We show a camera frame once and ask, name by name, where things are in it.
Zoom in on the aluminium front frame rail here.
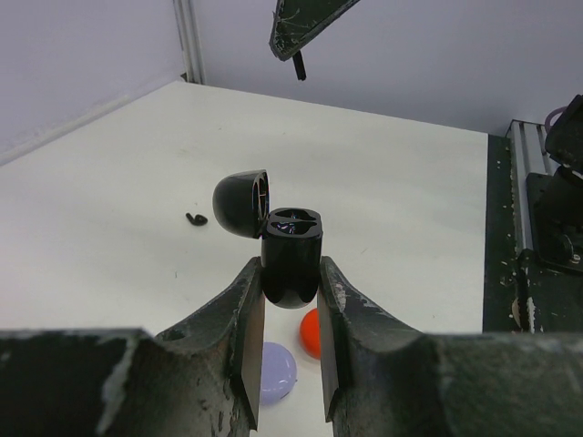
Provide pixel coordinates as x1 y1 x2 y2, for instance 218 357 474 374
507 118 559 252

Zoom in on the black earbud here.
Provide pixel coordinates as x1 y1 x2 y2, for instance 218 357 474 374
292 51 307 81
185 212 209 227

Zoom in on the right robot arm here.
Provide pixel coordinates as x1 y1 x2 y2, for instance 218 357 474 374
270 1 582 275

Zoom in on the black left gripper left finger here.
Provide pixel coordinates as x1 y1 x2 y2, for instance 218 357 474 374
1 258 265 436

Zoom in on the aluminium frame rail right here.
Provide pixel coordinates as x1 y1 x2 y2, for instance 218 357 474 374
173 0 206 85

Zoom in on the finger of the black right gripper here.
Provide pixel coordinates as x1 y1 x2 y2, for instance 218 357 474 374
269 0 358 62

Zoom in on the aluminium frame rail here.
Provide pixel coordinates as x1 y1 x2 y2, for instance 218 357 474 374
173 0 206 85
507 118 559 252

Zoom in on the black earbud charging case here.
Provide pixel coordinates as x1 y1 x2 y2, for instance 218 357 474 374
212 169 323 309

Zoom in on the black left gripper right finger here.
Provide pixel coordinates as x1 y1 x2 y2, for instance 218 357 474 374
317 256 582 436

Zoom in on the orange earbud charging case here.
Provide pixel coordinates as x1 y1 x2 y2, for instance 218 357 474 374
299 309 321 360

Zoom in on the purple earbud charging case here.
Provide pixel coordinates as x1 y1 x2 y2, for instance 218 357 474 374
260 341 297 406

